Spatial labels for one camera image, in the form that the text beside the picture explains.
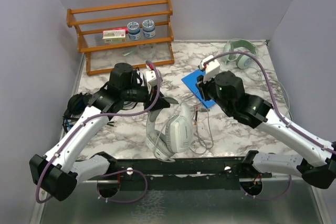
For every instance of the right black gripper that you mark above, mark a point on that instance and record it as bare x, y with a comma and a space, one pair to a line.
203, 86

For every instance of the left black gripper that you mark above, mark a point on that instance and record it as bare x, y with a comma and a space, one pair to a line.
151, 95

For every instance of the grey white headphones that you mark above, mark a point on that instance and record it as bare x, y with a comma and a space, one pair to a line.
176, 134

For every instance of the black blue headphones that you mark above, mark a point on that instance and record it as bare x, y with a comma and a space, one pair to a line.
76, 106

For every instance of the black white headphones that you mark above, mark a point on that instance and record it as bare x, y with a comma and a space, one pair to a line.
138, 78

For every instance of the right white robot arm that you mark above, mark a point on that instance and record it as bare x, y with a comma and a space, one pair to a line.
314, 160

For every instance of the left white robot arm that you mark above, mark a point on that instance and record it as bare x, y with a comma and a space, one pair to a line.
58, 172

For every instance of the mint green headphones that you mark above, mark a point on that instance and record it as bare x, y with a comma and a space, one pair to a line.
242, 61

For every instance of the blue notebook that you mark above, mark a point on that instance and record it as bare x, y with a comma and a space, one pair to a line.
190, 81

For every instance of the red pen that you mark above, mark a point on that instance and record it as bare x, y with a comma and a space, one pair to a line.
195, 115

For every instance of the wooden shelf rack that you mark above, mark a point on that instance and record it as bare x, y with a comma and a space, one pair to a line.
89, 24

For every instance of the right blue white jar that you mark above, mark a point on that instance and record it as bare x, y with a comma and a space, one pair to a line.
148, 27

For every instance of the blue white jar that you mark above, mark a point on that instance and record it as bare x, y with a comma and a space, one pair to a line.
133, 29
148, 27

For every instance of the left blue white jar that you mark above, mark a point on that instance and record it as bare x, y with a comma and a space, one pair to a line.
133, 29

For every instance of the white red box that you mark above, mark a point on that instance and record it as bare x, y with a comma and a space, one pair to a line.
114, 36

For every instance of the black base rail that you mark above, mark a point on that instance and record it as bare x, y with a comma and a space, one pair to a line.
183, 174

